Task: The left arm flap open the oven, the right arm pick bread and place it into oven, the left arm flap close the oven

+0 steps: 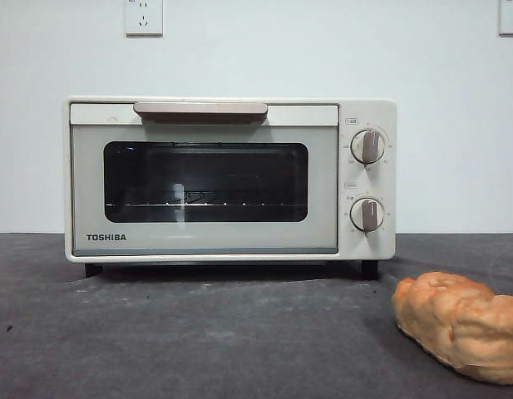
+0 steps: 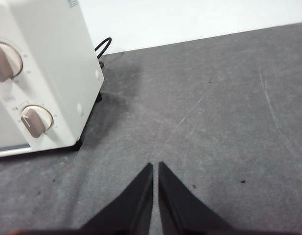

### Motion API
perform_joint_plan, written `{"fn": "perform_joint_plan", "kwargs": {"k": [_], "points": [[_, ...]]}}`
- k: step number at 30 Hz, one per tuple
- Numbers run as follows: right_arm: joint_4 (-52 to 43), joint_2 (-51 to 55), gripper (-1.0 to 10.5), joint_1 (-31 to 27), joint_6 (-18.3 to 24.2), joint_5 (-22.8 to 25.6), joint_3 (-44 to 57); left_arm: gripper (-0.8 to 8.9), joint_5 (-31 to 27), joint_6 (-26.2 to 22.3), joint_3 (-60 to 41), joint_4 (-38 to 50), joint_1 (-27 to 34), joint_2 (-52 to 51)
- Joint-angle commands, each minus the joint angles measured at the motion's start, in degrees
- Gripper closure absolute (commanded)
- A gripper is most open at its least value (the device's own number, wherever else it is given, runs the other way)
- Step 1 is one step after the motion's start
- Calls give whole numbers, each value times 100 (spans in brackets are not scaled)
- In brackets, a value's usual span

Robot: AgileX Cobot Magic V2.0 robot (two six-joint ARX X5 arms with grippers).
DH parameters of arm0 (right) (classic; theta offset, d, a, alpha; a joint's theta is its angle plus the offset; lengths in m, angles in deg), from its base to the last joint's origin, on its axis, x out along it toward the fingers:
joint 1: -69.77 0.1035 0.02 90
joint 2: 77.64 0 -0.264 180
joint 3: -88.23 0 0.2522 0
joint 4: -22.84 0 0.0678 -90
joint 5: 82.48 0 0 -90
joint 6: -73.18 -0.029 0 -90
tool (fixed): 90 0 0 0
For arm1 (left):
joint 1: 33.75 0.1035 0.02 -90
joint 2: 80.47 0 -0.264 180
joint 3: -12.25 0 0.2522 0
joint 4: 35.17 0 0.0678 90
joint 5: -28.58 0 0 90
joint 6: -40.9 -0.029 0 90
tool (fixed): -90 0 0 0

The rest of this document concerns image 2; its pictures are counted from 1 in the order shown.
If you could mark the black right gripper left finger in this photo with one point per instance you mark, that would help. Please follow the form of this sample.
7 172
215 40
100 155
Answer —
131 208

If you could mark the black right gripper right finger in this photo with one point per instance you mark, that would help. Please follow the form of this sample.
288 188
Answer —
180 208

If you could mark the white toaster oven housing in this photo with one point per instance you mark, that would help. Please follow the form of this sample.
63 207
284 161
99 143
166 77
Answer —
55 49

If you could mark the timer knob, beige grip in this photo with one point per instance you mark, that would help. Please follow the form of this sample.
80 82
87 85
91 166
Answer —
35 122

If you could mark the temperature knob, beige grip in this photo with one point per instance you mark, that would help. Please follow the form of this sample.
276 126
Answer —
5 63

